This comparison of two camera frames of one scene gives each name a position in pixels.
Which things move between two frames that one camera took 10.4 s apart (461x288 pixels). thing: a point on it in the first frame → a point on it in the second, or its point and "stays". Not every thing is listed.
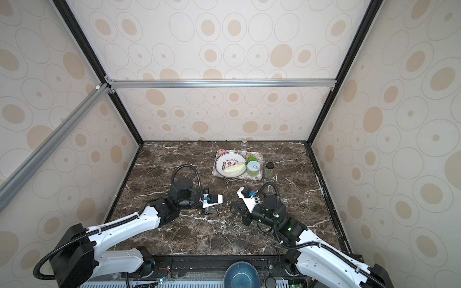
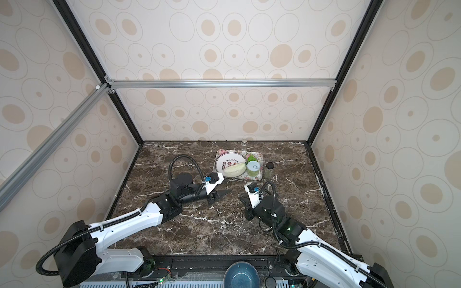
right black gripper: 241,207 → 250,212
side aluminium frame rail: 14,183 stays
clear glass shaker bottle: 244,144 stays
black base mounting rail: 158,267 stays
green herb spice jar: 269,171 stays
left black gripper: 207,210 → 214,195
